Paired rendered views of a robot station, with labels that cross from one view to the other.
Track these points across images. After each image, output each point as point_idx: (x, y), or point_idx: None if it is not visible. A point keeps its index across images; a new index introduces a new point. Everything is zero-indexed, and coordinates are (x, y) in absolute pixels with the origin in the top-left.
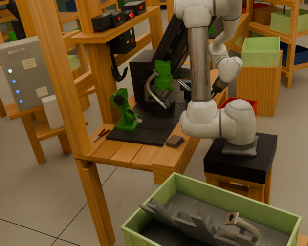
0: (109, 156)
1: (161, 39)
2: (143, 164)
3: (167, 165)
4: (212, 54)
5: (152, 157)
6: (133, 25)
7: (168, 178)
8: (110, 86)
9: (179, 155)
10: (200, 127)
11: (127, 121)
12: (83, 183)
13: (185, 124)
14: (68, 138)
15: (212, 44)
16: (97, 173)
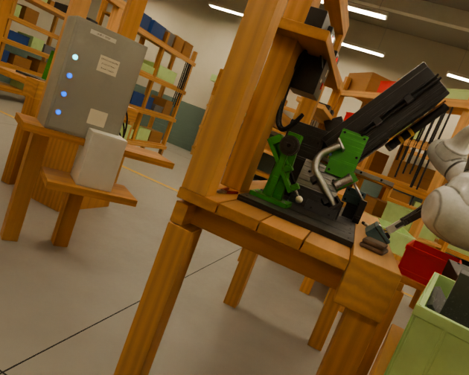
0: (257, 218)
1: (369, 103)
2: (331, 253)
3: (387, 268)
4: (449, 149)
5: (342, 251)
6: (333, 67)
7: (435, 275)
8: (268, 127)
9: (396, 265)
10: None
11: (275, 191)
12: (160, 258)
13: (452, 204)
14: (194, 152)
15: (444, 140)
16: (193, 253)
